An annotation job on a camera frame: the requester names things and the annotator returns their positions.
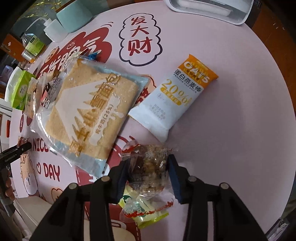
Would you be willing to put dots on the pink printed tablecloth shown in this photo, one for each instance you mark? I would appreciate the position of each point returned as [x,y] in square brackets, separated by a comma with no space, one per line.
[240,130]

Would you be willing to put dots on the green small snack packet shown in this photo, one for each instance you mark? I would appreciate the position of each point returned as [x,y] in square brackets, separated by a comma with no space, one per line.
[144,211]

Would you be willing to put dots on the white plastic tray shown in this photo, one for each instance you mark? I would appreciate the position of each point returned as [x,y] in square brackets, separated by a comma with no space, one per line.
[32,210]

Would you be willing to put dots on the large bread package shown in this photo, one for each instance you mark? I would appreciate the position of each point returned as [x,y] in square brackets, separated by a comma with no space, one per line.
[82,119]

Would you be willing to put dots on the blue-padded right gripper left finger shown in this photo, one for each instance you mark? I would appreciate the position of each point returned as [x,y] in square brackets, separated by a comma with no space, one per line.
[65,219]

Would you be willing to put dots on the green tissue pack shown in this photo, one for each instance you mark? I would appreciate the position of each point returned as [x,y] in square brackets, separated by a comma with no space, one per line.
[17,88]

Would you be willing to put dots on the white countertop sterilizer cabinet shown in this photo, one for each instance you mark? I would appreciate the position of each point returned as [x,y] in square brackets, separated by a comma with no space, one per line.
[234,12]

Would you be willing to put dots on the clear nut snack packet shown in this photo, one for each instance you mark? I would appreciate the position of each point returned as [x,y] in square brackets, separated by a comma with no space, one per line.
[147,168]

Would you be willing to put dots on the yellow cake snack pack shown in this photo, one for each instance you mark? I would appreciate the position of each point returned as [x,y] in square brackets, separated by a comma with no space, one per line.
[33,98]

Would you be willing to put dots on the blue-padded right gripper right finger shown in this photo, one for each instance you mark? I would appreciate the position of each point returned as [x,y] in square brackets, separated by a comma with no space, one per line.
[232,219]

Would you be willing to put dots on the teal canister with brown lid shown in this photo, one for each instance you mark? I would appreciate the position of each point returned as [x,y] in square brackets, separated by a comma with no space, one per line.
[73,15]

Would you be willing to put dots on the orange white oats bar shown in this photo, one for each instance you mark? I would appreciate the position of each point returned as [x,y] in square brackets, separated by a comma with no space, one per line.
[163,107]

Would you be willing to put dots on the red white snack packet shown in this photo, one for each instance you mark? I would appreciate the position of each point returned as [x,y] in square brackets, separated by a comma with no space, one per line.
[51,88]

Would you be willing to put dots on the clear bottle green label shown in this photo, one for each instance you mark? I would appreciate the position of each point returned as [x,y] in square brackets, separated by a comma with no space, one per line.
[33,44]

